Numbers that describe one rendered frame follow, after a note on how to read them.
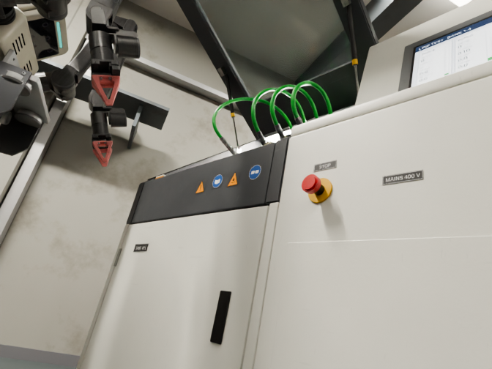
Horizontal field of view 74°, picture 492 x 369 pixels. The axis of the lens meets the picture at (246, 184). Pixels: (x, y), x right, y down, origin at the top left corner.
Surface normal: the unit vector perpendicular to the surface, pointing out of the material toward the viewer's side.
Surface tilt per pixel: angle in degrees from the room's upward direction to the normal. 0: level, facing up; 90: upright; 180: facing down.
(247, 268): 90
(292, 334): 90
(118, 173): 90
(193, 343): 90
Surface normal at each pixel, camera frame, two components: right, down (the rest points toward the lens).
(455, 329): -0.68, -0.40
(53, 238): 0.40, -0.29
